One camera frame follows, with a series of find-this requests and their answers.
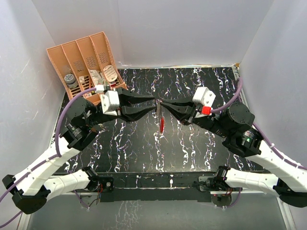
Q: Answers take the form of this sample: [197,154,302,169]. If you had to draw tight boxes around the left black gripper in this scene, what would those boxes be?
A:
[87,88,157,127]

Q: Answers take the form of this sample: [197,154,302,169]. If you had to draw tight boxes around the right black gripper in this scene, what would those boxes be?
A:
[161,96,231,138]

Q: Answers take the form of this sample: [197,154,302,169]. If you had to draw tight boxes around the red keyring with keys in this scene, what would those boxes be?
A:
[156,99,165,133]

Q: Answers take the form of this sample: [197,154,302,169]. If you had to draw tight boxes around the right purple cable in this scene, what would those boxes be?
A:
[211,77,307,171]

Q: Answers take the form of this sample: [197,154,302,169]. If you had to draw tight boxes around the aluminium frame rail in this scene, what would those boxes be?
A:
[19,188,295,230]

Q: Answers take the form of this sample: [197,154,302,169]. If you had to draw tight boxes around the purple cable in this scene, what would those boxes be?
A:
[211,77,307,171]
[0,86,101,227]

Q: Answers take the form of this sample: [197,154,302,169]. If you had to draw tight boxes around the grey round jar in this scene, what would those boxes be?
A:
[64,73,78,89]

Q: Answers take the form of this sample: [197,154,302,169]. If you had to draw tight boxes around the peach desk organizer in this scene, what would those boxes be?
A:
[47,32,127,100]

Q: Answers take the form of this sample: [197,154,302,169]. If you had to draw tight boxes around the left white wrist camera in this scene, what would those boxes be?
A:
[95,85,120,116]

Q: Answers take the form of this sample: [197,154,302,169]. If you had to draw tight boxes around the small red-white box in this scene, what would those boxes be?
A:
[79,75,89,84]

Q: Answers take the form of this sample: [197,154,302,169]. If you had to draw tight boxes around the white small boxes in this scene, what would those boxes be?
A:
[88,69,108,86]

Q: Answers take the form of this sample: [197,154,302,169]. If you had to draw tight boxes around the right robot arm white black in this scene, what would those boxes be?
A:
[161,98,307,207]

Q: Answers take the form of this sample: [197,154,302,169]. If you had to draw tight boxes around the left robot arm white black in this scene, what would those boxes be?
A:
[2,85,156,214]

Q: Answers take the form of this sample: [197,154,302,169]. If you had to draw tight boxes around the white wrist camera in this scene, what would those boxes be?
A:
[192,87,216,118]
[95,85,120,116]

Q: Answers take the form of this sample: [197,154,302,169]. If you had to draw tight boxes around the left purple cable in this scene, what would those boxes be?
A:
[0,86,101,227]

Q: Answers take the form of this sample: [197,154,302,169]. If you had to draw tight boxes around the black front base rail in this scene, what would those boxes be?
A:
[97,172,243,203]

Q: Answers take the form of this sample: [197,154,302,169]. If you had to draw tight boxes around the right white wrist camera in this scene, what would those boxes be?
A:
[192,87,216,118]

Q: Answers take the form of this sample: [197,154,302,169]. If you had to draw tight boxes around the oval white tin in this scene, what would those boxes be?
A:
[103,65,118,82]

